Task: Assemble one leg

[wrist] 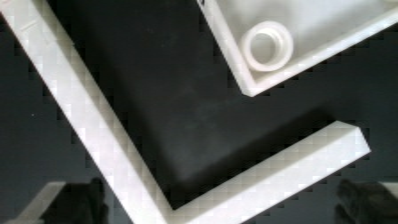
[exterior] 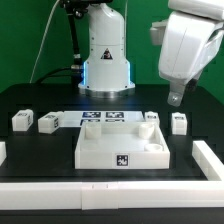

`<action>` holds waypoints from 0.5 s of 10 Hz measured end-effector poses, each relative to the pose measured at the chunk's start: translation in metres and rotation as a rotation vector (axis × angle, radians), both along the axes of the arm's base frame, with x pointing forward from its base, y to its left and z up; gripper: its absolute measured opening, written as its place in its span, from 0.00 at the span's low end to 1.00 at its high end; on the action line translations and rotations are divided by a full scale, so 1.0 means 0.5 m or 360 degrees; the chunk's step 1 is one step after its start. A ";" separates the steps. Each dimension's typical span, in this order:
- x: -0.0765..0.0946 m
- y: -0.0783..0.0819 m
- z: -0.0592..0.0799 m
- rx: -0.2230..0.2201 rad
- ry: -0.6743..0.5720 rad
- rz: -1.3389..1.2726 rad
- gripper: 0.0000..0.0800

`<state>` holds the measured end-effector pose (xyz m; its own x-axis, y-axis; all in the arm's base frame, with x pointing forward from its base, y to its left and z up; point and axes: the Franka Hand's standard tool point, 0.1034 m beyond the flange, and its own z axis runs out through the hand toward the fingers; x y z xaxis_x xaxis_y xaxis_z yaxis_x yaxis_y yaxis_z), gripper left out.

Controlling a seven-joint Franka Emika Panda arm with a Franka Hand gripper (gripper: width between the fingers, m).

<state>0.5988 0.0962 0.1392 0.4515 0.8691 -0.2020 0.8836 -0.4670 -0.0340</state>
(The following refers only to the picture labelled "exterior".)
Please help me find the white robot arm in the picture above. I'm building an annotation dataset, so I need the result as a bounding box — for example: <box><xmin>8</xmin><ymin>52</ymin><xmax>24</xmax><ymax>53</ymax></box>
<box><xmin>79</xmin><ymin>0</ymin><xmax>224</xmax><ymax>107</ymax></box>

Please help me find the white cable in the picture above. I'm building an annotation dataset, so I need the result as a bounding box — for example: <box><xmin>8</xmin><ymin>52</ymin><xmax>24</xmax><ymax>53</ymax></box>
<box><xmin>29</xmin><ymin>0</ymin><xmax>62</xmax><ymax>84</ymax></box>

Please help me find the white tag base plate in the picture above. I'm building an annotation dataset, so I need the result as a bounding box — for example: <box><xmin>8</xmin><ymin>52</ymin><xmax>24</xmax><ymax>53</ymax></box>
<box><xmin>62</xmin><ymin>111</ymin><xmax>144</xmax><ymax>128</ymax></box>

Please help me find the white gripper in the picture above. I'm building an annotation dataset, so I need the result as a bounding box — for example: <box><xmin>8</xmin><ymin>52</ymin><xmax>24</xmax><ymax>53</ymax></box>
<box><xmin>159</xmin><ymin>12</ymin><xmax>224</xmax><ymax>107</ymax></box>

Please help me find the white square tabletop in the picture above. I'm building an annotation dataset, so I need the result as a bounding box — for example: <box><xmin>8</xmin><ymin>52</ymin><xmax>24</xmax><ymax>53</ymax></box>
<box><xmin>75</xmin><ymin>122</ymin><xmax>170</xmax><ymax>169</ymax></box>

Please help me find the black cable bundle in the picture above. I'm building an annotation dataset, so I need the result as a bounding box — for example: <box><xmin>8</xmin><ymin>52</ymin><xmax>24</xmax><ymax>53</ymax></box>
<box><xmin>35</xmin><ymin>0</ymin><xmax>88</xmax><ymax>84</ymax></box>

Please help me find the white obstacle fence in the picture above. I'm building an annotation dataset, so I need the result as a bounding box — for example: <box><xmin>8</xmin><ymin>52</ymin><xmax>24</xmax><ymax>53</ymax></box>
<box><xmin>0</xmin><ymin>140</ymin><xmax>224</xmax><ymax>210</ymax></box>

